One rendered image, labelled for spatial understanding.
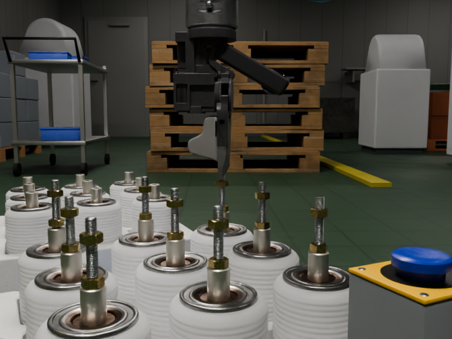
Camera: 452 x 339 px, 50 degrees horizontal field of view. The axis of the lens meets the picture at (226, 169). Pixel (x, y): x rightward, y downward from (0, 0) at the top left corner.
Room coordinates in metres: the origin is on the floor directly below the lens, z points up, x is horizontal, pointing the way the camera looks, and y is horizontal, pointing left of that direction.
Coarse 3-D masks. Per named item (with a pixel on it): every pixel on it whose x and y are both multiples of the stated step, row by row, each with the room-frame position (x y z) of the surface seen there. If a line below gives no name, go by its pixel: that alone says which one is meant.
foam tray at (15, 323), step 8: (0, 296) 0.63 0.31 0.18; (8, 296) 0.63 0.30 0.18; (16, 296) 0.63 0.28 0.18; (0, 304) 0.60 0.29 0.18; (8, 304) 0.60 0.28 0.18; (16, 304) 0.61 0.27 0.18; (0, 312) 0.58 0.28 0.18; (8, 312) 0.58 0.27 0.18; (16, 312) 0.58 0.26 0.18; (0, 320) 0.55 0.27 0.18; (8, 320) 0.55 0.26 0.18; (16, 320) 0.55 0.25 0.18; (0, 328) 0.53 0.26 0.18; (8, 328) 0.53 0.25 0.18; (16, 328) 0.53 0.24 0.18; (24, 328) 0.53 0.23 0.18; (0, 336) 0.51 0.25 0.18; (8, 336) 0.51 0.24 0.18; (16, 336) 0.51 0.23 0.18; (24, 336) 0.52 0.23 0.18
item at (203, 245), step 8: (248, 232) 0.71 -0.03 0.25; (192, 240) 0.69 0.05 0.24; (200, 240) 0.68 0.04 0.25; (208, 240) 0.67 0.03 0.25; (224, 240) 0.67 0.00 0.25; (232, 240) 0.67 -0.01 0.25; (240, 240) 0.68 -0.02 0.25; (248, 240) 0.69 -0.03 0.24; (192, 248) 0.69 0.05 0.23; (200, 248) 0.68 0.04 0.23; (208, 248) 0.67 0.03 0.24; (224, 248) 0.67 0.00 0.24; (208, 256) 0.67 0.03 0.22
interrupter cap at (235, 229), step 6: (198, 228) 0.71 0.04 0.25; (204, 228) 0.72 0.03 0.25; (234, 228) 0.72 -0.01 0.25; (240, 228) 0.72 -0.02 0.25; (246, 228) 0.71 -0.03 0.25; (204, 234) 0.68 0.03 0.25; (210, 234) 0.68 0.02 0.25; (228, 234) 0.68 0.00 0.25; (234, 234) 0.68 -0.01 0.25; (240, 234) 0.69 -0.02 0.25
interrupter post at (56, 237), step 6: (48, 228) 0.60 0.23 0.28; (60, 228) 0.60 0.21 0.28; (48, 234) 0.60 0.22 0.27; (54, 234) 0.60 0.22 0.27; (60, 234) 0.60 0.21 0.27; (48, 240) 0.60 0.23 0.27; (54, 240) 0.60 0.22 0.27; (60, 240) 0.60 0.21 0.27; (48, 246) 0.60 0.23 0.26; (54, 246) 0.60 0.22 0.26; (60, 246) 0.60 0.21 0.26; (54, 252) 0.60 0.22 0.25
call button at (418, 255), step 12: (396, 252) 0.33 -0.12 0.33; (408, 252) 0.33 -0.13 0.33; (420, 252) 0.33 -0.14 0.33; (432, 252) 0.33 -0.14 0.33; (444, 252) 0.33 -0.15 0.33; (396, 264) 0.32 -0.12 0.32; (408, 264) 0.31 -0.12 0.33; (420, 264) 0.31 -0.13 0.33; (432, 264) 0.31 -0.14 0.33; (444, 264) 0.31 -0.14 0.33; (408, 276) 0.32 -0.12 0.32; (420, 276) 0.31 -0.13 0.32; (432, 276) 0.31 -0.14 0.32; (444, 276) 0.32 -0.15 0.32
